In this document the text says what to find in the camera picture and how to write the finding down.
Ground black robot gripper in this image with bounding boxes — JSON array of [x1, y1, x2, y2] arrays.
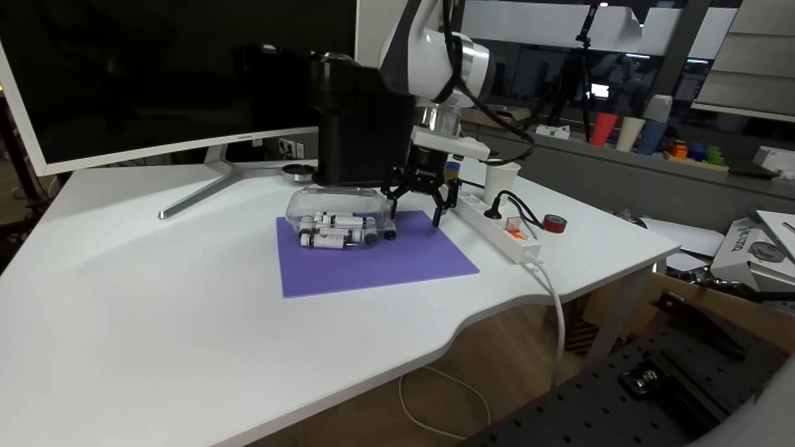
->
[[380, 145, 459, 227]]

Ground small white bottle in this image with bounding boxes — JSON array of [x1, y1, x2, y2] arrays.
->
[[299, 230, 354, 251], [314, 211, 365, 230]]

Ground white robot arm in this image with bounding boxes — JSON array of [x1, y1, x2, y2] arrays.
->
[[380, 0, 491, 222]]

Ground small white bottle in bowl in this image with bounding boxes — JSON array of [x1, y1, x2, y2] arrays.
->
[[314, 211, 365, 230]]

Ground purple paper mat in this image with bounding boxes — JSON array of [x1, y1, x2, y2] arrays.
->
[[276, 211, 477, 298]]

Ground white paper cup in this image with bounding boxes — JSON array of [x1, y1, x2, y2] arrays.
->
[[484, 160, 520, 204]]

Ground black coffee machine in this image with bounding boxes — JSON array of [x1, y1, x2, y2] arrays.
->
[[310, 55, 416, 185]]

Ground white desk power strip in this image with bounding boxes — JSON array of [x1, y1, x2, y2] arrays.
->
[[455, 194, 543, 263]]

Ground red tape roll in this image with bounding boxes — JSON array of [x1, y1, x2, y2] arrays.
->
[[543, 214, 566, 232]]

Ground red plastic cup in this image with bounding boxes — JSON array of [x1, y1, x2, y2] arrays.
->
[[589, 111, 620, 145]]

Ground white plastic cup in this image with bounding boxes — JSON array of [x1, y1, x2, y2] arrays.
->
[[616, 117, 643, 150]]

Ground blue plastic cup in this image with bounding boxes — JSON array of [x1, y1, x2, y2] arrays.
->
[[637, 122, 668, 153]]

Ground black perforated breadboard table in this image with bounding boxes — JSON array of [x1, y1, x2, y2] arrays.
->
[[459, 329, 787, 447]]

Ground white computer monitor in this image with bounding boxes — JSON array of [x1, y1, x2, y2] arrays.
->
[[0, 0, 369, 222]]

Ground black power cable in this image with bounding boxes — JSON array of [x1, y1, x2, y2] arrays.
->
[[482, 189, 553, 230]]

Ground white power strip cable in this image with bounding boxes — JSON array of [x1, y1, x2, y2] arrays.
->
[[396, 256, 569, 442]]

